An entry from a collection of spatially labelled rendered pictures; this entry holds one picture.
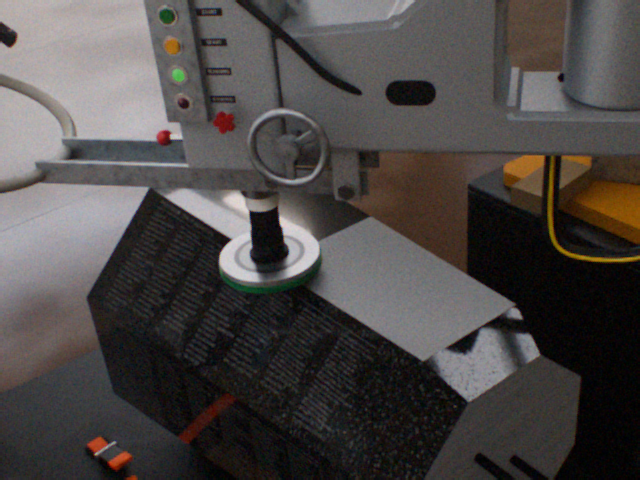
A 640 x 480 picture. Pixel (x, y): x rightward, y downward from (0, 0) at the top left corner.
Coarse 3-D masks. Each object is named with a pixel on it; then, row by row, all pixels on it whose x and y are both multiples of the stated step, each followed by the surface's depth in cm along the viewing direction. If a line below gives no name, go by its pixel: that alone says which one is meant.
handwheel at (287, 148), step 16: (272, 112) 136; (288, 112) 136; (256, 128) 138; (320, 128) 136; (256, 144) 141; (272, 144) 140; (288, 144) 138; (304, 144) 138; (320, 144) 137; (256, 160) 142; (288, 160) 140; (320, 160) 139; (272, 176) 143; (288, 176) 142; (304, 176) 142; (320, 176) 141
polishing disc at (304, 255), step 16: (240, 240) 178; (288, 240) 176; (304, 240) 175; (224, 256) 173; (240, 256) 172; (288, 256) 171; (304, 256) 170; (224, 272) 168; (240, 272) 167; (256, 272) 167; (272, 272) 166; (288, 272) 165; (304, 272) 166
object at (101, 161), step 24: (72, 144) 176; (96, 144) 174; (120, 144) 173; (144, 144) 171; (48, 168) 167; (72, 168) 165; (96, 168) 164; (120, 168) 162; (144, 168) 161; (168, 168) 160; (312, 168) 153; (360, 168) 156; (312, 192) 155
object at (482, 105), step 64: (320, 0) 148; (384, 0) 141; (448, 0) 126; (320, 64) 136; (384, 64) 134; (448, 64) 131; (384, 128) 140; (448, 128) 137; (512, 128) 134; (576, 128) 132
